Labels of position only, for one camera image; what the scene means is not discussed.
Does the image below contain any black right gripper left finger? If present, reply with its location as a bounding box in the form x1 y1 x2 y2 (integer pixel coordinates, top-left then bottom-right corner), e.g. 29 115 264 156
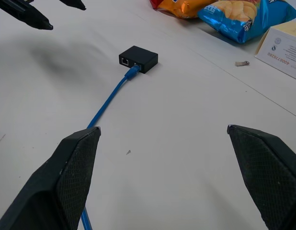
0 126 102 230

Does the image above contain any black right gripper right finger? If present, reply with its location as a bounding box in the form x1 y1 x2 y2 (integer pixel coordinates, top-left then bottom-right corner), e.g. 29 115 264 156
227 124 296 230

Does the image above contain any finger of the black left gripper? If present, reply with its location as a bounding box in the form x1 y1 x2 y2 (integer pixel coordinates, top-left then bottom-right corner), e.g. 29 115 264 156
58 0 87 11
0 0 54 31

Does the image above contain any small black network box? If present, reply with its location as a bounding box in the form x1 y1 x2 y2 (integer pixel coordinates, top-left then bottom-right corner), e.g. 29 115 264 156
118 46 159 74

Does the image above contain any orange snack bag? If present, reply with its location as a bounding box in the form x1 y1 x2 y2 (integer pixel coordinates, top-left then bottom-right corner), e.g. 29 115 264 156
149 0 219 20

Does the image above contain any white cardboard box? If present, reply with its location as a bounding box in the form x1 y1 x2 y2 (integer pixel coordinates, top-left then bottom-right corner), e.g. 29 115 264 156
254 20 296 83

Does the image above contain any blue potato chip bag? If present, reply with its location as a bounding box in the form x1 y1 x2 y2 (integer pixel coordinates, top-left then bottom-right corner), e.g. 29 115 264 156
197 0 296 45

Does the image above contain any blue Ethernet cable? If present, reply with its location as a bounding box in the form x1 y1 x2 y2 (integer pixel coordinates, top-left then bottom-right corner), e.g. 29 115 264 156
80 63 142 230

